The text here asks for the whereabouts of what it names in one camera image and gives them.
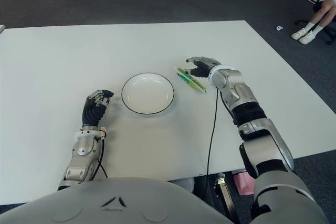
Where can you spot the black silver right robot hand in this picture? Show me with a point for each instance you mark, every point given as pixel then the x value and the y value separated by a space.
pixel 203 68

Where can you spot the green white toothpaste tube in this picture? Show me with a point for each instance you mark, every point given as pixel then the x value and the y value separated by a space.
pixel 195 84

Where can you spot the neighbouring white table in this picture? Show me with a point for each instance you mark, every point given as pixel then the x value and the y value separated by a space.
pixel 2 28

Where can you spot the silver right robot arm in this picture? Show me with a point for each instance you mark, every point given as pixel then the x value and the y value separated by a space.
pixel 236 87

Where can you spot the metal table leg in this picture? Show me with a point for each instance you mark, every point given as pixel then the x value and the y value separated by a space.
pixel 223 192

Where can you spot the white plate with black rim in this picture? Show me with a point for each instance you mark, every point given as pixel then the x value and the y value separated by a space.
pixel 147 94

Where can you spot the seated person with white shoes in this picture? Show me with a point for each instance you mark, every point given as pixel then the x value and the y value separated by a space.
pixel 319 15

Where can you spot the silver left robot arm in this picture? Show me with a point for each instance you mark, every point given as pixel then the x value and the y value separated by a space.
pixel 82 146

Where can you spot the pink paper bag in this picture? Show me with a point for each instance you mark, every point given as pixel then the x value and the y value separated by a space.
pixel 244 184

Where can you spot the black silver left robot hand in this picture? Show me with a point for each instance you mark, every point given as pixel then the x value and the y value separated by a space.
pixel 92 111

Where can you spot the grey robot torso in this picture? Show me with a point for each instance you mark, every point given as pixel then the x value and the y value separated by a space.
pixel 118 203

